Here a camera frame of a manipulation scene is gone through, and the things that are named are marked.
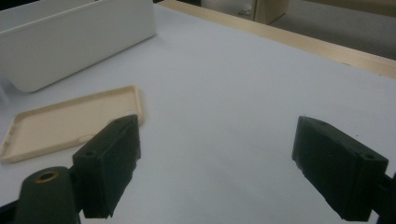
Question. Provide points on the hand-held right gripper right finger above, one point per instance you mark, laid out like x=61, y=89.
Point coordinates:
x=339, y=171

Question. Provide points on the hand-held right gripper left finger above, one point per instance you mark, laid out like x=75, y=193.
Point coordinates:
x=109, y=168

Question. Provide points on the white table cover sheet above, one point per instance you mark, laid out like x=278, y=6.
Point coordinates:
x=218, y=93

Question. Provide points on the crumpled white paper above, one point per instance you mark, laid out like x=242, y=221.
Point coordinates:
x=247, y=9

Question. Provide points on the white plastic storage box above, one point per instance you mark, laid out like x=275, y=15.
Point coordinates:
x=71, y=46

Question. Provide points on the beige phone case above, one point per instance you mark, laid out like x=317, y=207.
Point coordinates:
x=62, y=124

